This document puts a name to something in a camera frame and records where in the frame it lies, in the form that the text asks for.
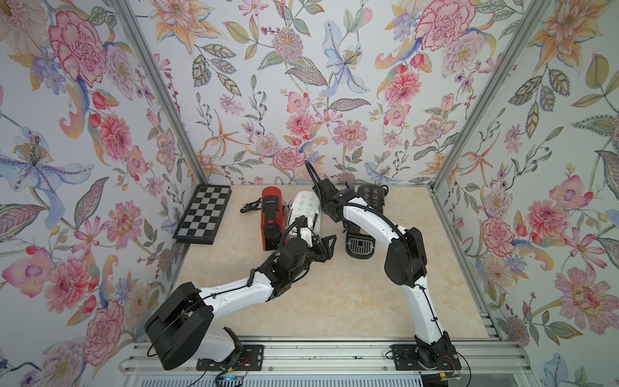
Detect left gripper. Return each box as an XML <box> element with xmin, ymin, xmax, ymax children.
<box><xmin>288</xmin><ymin>233</ymin><xmax>337</xmax><ymax>281</ymax></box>

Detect white coffee machine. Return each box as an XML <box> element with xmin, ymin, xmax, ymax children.
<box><xmin>289</xmin><ymin>190</ymin><xmax>322</xmax><ymax>242</ymax></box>

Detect black coffee machine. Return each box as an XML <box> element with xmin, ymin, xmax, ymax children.
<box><xmin>344</xmin><ymin>184</ymin><xmax>388</xmax><ymax>260</ymax></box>

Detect red coffee machine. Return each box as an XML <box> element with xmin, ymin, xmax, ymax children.
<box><xmin>260</xmin><ymin>186</ymin><xmax>285</xmax><ymax>251</ymax></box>

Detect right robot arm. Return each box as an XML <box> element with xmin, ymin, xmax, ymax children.
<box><xmin>305</xmin><ymin>161</ymin><xmax>461</xmax><ymax>370</ymax></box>

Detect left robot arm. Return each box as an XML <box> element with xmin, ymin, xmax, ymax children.
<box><xmin>144</xmin><ymin>216</ymin><xmax>337</xmax><ymax>371</ymax></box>

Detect black white chessboard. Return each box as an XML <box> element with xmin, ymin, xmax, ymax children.
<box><xmin>173</xmin><ymin>185</ymin><xmax>232</xmax><ymax>245</ymax></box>

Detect aluminium front rail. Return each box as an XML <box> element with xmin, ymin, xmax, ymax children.
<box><xmin>119</xmin><ymin>338</ymin><xmax>537</xmax><ymax>385</ymax></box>

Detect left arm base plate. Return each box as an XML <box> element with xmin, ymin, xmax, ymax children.
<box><xmin>196</xmin><ymin>344</ymin><xmax>264</xmax><ymax>372</ymax></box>

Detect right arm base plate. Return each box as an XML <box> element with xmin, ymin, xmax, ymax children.
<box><xmin>386</xmin><ymin>344</ymin><xmax>462</xmax><ymax>372</ymax></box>

